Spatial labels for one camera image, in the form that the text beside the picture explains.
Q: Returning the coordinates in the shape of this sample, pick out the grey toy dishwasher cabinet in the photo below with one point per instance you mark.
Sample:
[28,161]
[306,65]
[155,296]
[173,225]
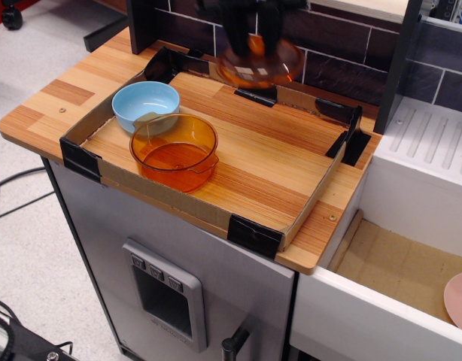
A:
[170,290]

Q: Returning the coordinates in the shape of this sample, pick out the black upright post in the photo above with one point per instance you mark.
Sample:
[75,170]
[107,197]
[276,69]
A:
[143,22]
[401,66]

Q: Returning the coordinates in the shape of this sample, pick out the black equipment with cables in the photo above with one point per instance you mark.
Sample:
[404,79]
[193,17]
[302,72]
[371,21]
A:
[19,343]

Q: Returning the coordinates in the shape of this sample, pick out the black metal base bar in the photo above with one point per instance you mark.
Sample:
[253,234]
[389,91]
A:
[97,38]

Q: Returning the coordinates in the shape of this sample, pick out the orange transparent pot lid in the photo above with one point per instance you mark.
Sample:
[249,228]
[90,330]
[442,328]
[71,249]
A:
[259,71]

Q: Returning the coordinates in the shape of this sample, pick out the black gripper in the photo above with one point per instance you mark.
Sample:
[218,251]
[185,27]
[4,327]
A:
[235,20]

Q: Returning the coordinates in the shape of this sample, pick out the black caster wheel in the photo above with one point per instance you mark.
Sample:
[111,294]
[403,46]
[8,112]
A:
[11,16]

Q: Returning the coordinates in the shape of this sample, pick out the orange transparent pot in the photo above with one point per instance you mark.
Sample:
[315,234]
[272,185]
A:
[177,150]

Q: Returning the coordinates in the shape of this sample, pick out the black upright post left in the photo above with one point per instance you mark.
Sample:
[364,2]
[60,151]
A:
[143,22]

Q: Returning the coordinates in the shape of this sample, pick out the cardboard fence with black tape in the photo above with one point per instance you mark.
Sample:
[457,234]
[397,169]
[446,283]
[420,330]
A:
[264,177]

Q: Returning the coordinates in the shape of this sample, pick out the pink plate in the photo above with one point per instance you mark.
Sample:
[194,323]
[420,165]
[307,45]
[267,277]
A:
[453,299]

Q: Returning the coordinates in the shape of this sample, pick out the black cabinet door handle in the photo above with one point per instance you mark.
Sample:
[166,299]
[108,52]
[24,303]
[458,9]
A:
[231,346]

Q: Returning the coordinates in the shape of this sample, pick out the white toy sink unit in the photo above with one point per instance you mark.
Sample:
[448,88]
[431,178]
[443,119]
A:
[378,292]

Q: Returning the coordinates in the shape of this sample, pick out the black upright post right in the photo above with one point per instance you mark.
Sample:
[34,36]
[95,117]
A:
[401,66]

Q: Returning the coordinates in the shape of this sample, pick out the light blue bowl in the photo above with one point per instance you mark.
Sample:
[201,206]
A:
[137,99]

